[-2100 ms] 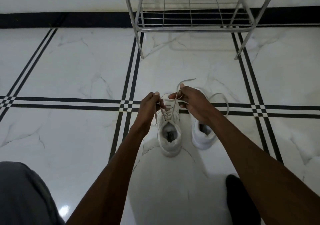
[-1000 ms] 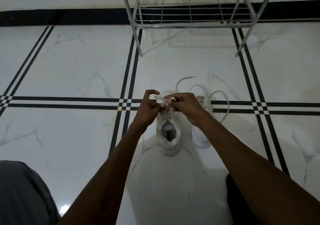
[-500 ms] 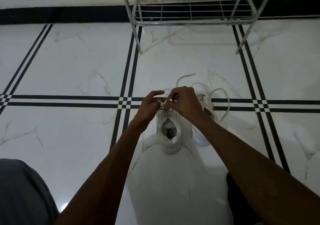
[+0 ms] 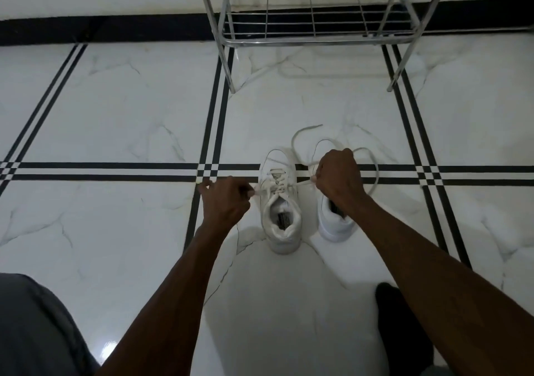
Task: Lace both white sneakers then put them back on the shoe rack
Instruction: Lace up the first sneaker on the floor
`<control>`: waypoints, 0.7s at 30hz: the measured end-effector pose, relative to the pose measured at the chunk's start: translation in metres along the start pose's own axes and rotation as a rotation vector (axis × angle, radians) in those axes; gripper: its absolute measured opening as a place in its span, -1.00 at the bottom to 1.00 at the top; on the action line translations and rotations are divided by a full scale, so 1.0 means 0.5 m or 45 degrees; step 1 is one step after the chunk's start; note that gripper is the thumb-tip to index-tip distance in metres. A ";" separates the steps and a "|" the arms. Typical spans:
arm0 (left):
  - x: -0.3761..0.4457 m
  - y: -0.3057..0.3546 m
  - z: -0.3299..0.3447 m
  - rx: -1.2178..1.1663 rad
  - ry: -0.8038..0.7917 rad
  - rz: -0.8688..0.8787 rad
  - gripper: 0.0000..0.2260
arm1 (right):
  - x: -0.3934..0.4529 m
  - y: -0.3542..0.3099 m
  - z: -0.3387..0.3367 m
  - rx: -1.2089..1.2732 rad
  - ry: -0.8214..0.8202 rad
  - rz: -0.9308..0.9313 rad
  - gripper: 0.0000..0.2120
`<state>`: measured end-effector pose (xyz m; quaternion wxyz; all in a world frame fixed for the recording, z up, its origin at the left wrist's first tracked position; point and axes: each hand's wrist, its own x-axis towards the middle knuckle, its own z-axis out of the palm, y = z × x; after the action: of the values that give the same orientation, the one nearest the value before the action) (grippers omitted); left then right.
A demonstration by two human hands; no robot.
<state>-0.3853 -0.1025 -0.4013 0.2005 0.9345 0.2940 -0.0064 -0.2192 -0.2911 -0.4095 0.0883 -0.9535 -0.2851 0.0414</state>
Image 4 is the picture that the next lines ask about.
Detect person's left forearm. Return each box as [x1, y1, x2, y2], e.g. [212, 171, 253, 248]
[95, 221, 239, 376]

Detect white sneaker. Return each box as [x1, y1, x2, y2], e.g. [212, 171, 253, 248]
[312, 139, 360, 243]
[258, 149, 303, 255]

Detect person's grey shorts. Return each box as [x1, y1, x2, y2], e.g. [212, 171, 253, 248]
[0, 273, 101, 376]

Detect silver metal shoe rack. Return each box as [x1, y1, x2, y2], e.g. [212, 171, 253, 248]
[195, 0, 456, 94]

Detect white shoelace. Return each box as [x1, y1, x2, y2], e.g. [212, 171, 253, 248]
[249, 124, 324, 199]
[352, 146, 380, 197]

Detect person's left hand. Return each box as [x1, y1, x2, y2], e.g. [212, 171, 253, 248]
[197, 176, 256, 232]

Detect person's right hand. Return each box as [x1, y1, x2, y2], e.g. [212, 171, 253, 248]
[310, 148, 369, 212]

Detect person's right forearm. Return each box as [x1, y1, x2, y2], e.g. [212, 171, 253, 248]
[342, 195, 534, 376]

